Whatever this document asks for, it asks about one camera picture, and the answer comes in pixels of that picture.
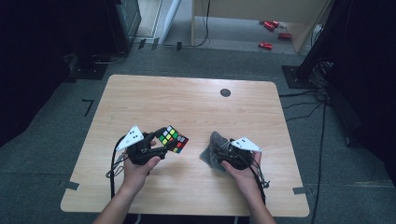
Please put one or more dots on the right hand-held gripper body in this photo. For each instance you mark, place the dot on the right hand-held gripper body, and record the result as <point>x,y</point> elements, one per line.
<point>239,157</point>

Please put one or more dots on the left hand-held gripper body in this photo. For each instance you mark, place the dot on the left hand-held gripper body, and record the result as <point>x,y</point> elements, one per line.
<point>138,155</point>

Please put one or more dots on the multicoloured puzzle cube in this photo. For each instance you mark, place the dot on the multicoloured puzzle cube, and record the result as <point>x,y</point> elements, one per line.
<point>174,141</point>

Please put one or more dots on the grey fluffy cloth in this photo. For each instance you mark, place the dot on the grey fluffy cloth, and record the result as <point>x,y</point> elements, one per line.
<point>211,152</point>

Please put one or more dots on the person's left hand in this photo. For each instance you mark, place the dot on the person's left hand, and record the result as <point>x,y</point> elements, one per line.
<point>135,175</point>

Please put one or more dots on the person's right hand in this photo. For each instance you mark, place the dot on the person's right hand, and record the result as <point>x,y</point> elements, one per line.
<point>246,179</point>

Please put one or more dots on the grey floor tape strip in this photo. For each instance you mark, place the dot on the grey floor tape strip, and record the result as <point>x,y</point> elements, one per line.
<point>299,190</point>
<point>70,185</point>

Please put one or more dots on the black floor tape strip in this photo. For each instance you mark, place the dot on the black floor tape strip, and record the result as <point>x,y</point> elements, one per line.
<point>179,46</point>
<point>155,43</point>
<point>142,43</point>

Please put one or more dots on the red can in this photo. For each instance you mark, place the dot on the red can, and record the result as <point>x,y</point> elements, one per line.
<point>265,46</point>
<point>284,35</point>
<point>276,23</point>
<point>269,26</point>

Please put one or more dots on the dark glass cabinet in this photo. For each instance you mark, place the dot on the dark glass cabinet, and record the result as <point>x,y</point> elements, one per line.
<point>127,21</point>

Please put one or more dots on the black curtain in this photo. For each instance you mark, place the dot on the black curtain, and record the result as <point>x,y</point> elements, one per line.
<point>37,62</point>
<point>367,77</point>

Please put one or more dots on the black stand base plate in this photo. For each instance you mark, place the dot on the black stand base plate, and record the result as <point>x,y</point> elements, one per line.
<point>294,77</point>
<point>88,71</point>

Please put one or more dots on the white aluminium rail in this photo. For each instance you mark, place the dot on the white aluminium rail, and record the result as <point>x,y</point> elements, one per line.
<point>168,18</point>

